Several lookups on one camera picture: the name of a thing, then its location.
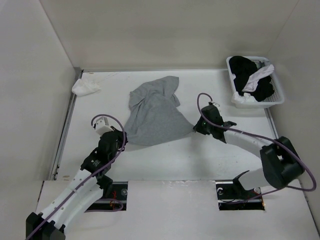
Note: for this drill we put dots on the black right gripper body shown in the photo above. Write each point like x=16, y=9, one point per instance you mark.
x=209, y=127

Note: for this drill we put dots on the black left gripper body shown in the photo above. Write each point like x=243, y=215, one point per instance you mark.
x=120, y=142

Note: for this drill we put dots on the grey tank top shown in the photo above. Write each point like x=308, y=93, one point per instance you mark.
x=154, y=116

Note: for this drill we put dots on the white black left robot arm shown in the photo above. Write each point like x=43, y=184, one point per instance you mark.
x=88, y=185

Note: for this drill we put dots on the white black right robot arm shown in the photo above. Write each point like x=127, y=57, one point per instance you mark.
x=278, y=167

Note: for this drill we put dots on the white tank top in basket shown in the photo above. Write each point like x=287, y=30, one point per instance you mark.
x=252, y=85

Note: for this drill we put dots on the black tank top in basket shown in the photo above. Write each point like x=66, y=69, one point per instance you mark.
x=240, y=61

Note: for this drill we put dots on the white folded tank top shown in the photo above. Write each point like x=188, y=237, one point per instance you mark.
x=83, y=87

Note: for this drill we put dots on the white plastic laundry basket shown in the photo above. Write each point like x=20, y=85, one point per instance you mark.
x=278, y=96

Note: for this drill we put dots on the white front cover board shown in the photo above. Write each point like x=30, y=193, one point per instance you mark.
x=188, y=210

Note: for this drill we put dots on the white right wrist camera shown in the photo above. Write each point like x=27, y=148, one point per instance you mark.
x=214, y=104

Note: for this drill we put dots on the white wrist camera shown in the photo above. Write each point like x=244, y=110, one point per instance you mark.
x=214, y=104
x=101, y=125

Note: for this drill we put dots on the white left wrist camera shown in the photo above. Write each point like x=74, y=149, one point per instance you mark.
x=101, y=125

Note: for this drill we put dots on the aluminium table edge rail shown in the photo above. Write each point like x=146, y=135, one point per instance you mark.
x=56, y=158

